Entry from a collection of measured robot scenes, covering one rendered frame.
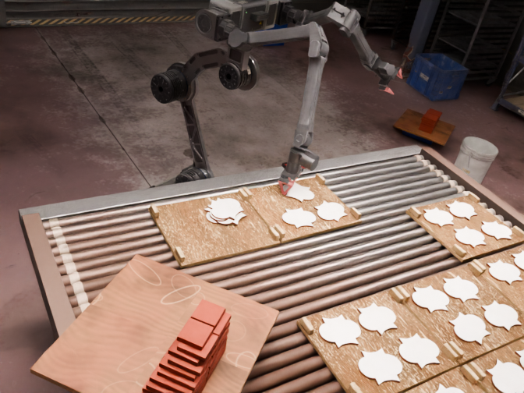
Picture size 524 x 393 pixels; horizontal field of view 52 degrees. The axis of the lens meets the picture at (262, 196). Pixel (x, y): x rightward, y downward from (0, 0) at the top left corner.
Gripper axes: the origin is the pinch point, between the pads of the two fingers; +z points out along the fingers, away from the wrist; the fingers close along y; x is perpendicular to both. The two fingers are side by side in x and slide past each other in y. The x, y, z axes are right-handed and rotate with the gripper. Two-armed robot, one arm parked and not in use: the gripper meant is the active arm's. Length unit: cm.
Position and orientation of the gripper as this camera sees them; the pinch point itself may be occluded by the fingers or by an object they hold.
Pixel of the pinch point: (287, 187)
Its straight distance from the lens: 238.1
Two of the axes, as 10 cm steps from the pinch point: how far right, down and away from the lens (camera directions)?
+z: -1.8, 8.0, 5.7
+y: 3.7, -4.8, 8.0
